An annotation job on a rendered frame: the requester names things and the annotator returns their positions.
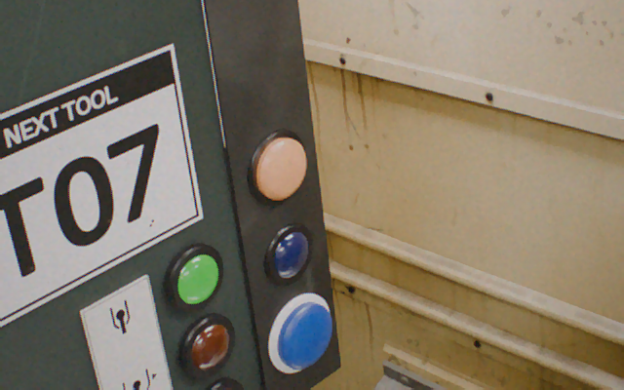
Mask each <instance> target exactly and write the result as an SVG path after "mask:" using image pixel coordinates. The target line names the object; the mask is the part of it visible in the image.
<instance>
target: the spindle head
mask: <svg viewBox="0 0 624 390"><path fill-rule="evenodd" d="M170 43H171V44H173V46H174V51H175V62H176V67H177V73H178V80H179V85H180V90H181V96H182V102H183V108H184V113H185V119H186V125H187V130H188V136H189V142H190V148H191V153H192V159H193V165H194V171H195V176H196V181H197V188H198V193H199V199H200V205H201V211H202V216H203V217H202V218H200V219H199V220H197V221H195V222H193V223H191V224H189V225H187V226H185V227H184V228H182V229H180V230H178V231H177V232H175V233H173V234H172V235H170V236H168V238H166V239H164V240H162V241H160V242H158V243H157V244H155V245H153V246H151V247H149V248H147V249H145V250H143V251H142V252H140V253H137V254H135V255H133V256H131V257H130V258H128V259H126V260H124V261H122V262H120V263H118V264H116V265H115V266H113V267H111V268H109V269H107V270H105V271H103V272H101V273H100V274H98V275H96V276H95V277H93V278H91V279H89V280H88V281H86V282H84V283H82V284H80V285H78V286H76V287H74V288H73V289H71V290H69V291H67V292H64V293H62V294H60V295H59V296H57V297H55V298H53V299H51V300H49V301H47V302H46V303H44V304H40V305H38V306H36V307H34V308H32V309H31V310H30V311H28V312H26V313H24V314H22V315H20V316H18V317H17V318H15V319H14V320H12V321H10V322H8V323H6V324H5V325H3V326H1V327H0V390H100V389H99V384H98V377H97V373H96V369H95V366H94V365H93V361H92V357H91V353H90V349H89V345H88V340H87V337H86V333H85V329H84V325H83V321H82V317H81V313H80V311H82V310H84V309H85V308H87V307H89V306H91V305H93V304H94V303H96V302H98V301H100V300H102V299H103V298H105V297H107V296H109V295H111V294H112V293H115V292H117V291H119V290H120V289H122V288H124V287H126V286H127V285H129V284H130V283H132V282H134V281H136V280H138V279H139V278H141V277H143V276H145V275H147V276H148V278H149V283H150V288H151V292H152V296H153V301H154V306H155V312H156V317H157V322H158V327H159V331H160V335H161V340H162V345H163V350H164V355H166V359H167V364H168V369H169V374H170V379H171V384H172V388H173V390H205V388H206V387H208V386H209V385H210V384H211V383H212V382H214V381H215V380H217V379H220V378H223V377H231V378H233V379H235V380H237V381H238V382H240V383H241V384H242V385H243V387H244V389H245V390H264V386H263V380H262V374H261V367H260V361H259V355H258V348H257V342H256V336H255V329H254V318H253V315H252V312H251V306H250V300H249V294H248V287H247V280H246V274H245V267H244V261H243V256H242V250H241V243H240V237H239V231H238V223H237V217H236V212H235V205H234V199H233V193H232V187H231V179H230V173H229V168H228V161H227V155H226V149H225V147H224V140H223V133H222V127H221V121H220V115H219V109H218V103H217V96H216V90H215V78H214V72H213V66H212V60H211V53H210V47H209V41H208V34H207V28H206V23H205V17H204V10H203V4H202V0H0V113H2V112H4V111H7V110H8V109H11V108H13V107H16V106H18V105H21V104H23V103H26V102H28V101H31V100H33V99H36V98H39V97H41V96H44V95H46V94H49V93H51V92H54V91H55V90H56V89H59V88H61V87H64V86H66V85H69V84H71V83H74V82H76V81H79V80H82V79H84V78H87V77H89V76H92V75H94V74H97V73H99V72H102V71H103V70H106V69H108V68H111V67H113V66H116V65H118V64H121V63H123V62H126V61H128V60H131V59H135V58H137V57H140V56H142V54H145V53H147V52H150V51H152V50H155V49H157V48H160V47H162V46H165V45H167V44H170ZM195 244H205V245H207V246H211V247H213V248H214V249H216V250H217V251H218V252H219V254H220V256H221V258H222V261H223V277H222V281H221V286H220V288H219V290H218V292H217V294H216V295H215V297H214V299H213V300H212V301H211V302H210V303H209V304H208V305H207V306H205V307H204V308H202V309H200V310H198V311H195V312H183V311H180V310H178V309H176V308H174V307H173V306H172V305H171V304H170V302H169V299H168V297H167V294H166V278H167V274H168V271H169V268H170V266H171V264H172V262H173V261H174V259H175V258H176V256H177V255H178V254H179V253H180V252H182V251H183V250H184V249H186V248H187V247H189V246H192V245H195ZM212 313H217V314H220V315H222V316H224V317H226V318H227V319H229V320H230V322H231V323H232V325H233V328H234V332H235V341H234V346H233V350H232V352H231V355H230V357H229V359H228V360H227V362H226V363H225V365H224V366H223V367H222V368H221V369H220V370H219V371H217V372H216V373H215V374H213V375H211V376H208V377H205V378H197V377H194V376H192V375H190V374H188V373H187V372H186V371H185V370H184V369H183V367H182V365H181V362H180V347H181V343H182V341H183V339H184V336H185V335H186V333H187V331H188V330H189V328H190V327H191V326H192V325H193V324H194V323H195V322H196V321H197V320H198V319H200V318H201V317H203V316H205V315H208V314H212Z"/></svg>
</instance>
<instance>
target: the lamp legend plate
mask: <svg viewBox="0 0 624 390"><path fill-rule="evenodd" d="M80 313H81V317H82V321H83V325H84V329H85V333H86V337H87V340H88V345H89V349H90V353H91V357H92V361H93V365H94V366H95V369H96V373H97V380H98V384H99V389H100V390H173V388H172V384H171V379H170V374H169V369H168V364H167V359H166V355H164V350H163V345H162V340H161V335H160V331H159V327H158V322H157V317H156V312H155V306H154V301H153V296H152V292H151V288H150V283H149V278H148V276H147V275H145V276H143V277H141V278H139V279H138V280H136V281H134V282H132V283H130V284H129V285H127V286H126V287H124V288H122V289H120V290H119V291H117V292H114V293H112V294H111V295H109V296H107V297H105V298H103V299H102V300H100V301H98V302H96V303H94V304H93V305H91V306H89V307H87V308H85V309H84V310H82V311H80Z"/></svg>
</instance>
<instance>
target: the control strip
mask: <svg viewBox="0 0 624 390"><path fill-rule="evenodd" d="M203 5H204V11H205V17H206V24H207V29H208V35H209V42H210V48H211V54H212V60H213V67H214V78H215V85H216V91H217V97H218V104H219V110H220V116H221V122H222V128H223V134H224V141H225V149H226V155H227V161H228V168H229V173H230V179H231V187H232V193H233V199H234V205H235V212H236V217H237V223H238V231H239V237H240V243H241V250H242V256H243V261H244V267H245V274H246V280H247V287H248V294H249V300H250V306H251V312H252V315H253V323H254V329H255V336H256V342H257V348H258V355H259V361H260V367H261V374H262V380H263V386H264V390H310V389H312V388H313V387H315V386H316V385H317V384H319V383H320V382H322V381H323V380H324V379H326V378H327V377H329V376H330V375H331V374H333V373H334V372H336V371H337V370H339V369H340V368H341V363H340V354H339V345H338V337H337V328H336V320H335V312H334V304H333V295H332V278H331V271H330V262H329V254H328V245H327V237H326V227H325V220H324V211H323V203H322V194H321V184H320V177H319V168H318V160H317V151H316V143H315V134H314V126H313V117H312V109H311V100H310V92H309V83H308V75H307V66H306V58H305V50H304V42H302V33H301V25H300V15H299V8H298V0H203ZM281 137H289V138H292V139H294V140H296V142H297V143H299V144H300V146H301V147H302V149H304V151H305V155H306V160H307V168H306V174H305V177H304V178H303V179H302V182H301V184H300V185H299V187H298V188H297V189H296V191H295V192H294V193H293V194H292V195H291V196H290V197H288V198H286V199H284V200H279V201H276V200H272V199H270V198H267V197H266V196H264V195H263V194H262V192H261V191H260V189H258V186H257V182H256V168H257V164H258V161H260V158H261V156H262V154H263V153H264V151H265V150H266V148H267V147H268V146H269V145H270V144H271V143H273V142H274V141H276V139H278V138H281ZM292 233H300V234H302V235H304V236H305V237H306V238H307V240H308V243H309V249H310V251H309V256H308V259H307V262H306V264H305V266H304V267H302V268H301V270H300V271H299V272H298V273H296V274H295V275H293V276H291V277H282V276H281V275H279V274H278V272H277V270H276V268H275V254H276V251H277V249H278V247H279V245H280V244H281V242H282V241H283V240H284V239H285V238H286V237H287V236H288V235H290V234H292ZM198 255H208V256H210V257H212V258H213V259H214V261H215V262H216V264H217V268H218V279H217V283H216V287H215V289H214V291H213V293H212V294H211V295H210V296H209V297H208V298H207V299H206V300H204V301H202V302H200V303H197V304H189V303H186V302H184V301H183V300H182V299H181V297H180V295H179V292H178V279H179V275H180V273H181V271H182V269H183V267H184V266H185V265H186V263H187V262H188V261H189V260H191V259H192V258H193V257H195V256H198ZM222 277H223V261H222V258H221V256H220V254H219V252H218V251H217V250H216V249H214V248H213V247H211V246H207V245H205V244H195V245H192V246H189V247H187V248H186V249H184V250H183V251H182V252H180V253H179V254H178V255H177V256H176V258H175V259H174V261H173V262H172V264H171V266H170V268H169V271H168V274H167V278H166V294H167V297H168V299H169V302H170V304H171V305H172V306H173V307H174V308H176V309H178V310H180V311H183V312H195V311H198V310H200V309H202V308H204V307H205V306H207V305H208V304H209V303H210V302H211V301H212V300H213V299H214V297H215V295H216V294H217V292H218V290H219V288H220V286H221V281H222ZM310 301H311V302H317V303H319V304H321V305H323V306H325V307H326V308H327V309H328V311H329V312H330V314H331V322H332V331H331V340H330V342H329V345H328V347H327V349H326V351H325V352H324V355H323V356H322V357H321V359H320V360H319V361H318V362H317V363H315V364H314V365H313V366H311V367H309V368H307V369H305V370H292V369H291V368H289V367H287V366H285V365H284V364H283V363H282V362H281V360H280V358H279V356H278V350H277V341H278V335H279V332H280V329H281V326H282V325H283V323H284V321H285V320H286V318H287V317H288V315H289V314H290V313H291V312H292V311H293V310H294V309H295V307H297V306H298V305H300V304H302V303H305V302H310ZM212 325H222V326H224V327H225V328H226V329H227V331H228V333H229V336H230V345H229V350H228V352H227V354H226V356H225V358H224V359H223V361H222V362H221V363H220V364H219V365H218V366H217V367H215V368H213V369H211V370H199V369H197V368H196V367H195V365H194V363H193V360H192V350H193V346H194V343H195V341H196V339H197V337H198V336H199V334H200V333H201V332H202V331H203V330H204V329H206V328H207V327H209V326H212ZM234 341H235V332H234V328H233V325H232V323H231V322H230V320H229V319H227V318H226V317H224V316H222V315H220V314H217V313H212V314H208V315H205V316H203V317H201V318H200V319H198V320H197V321H196V322H195V323H194V324H193V325H192V326H191V327H190V328H189V330H188V331H187V333H186V335H185V336H184V339H183V341H182V343H181V347H180V362H181V365H182V367H183V369H184V370H185V371H186V372H187V373H188V374H190V375H192V376H194V377H197V378H205V377H208V376H211V375H213V374H215V373H216V372H217V371H219V370H220V369H221V368H222V367H223V366H224V365H225V363H226V362H227V360H228V359H229V357H230V355H231V352H232V350H233V346H234ZM226 388H231V389H234V390H245V389H244V387H243V385H242V384H241V383H240V382H238V381H237V380H235V379H233V378H231V377H223V378H220V379H217V380H215V381H214V382H212V383H211V384H210V385H209V386H208V387H206V388H205V390H223V389H226Z"/></svg>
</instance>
